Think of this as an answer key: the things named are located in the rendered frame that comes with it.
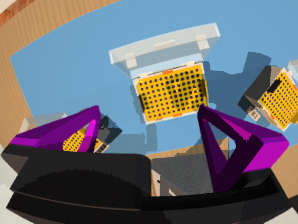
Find blue flat mat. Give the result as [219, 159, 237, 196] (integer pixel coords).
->
[10, 0, 298, 155]

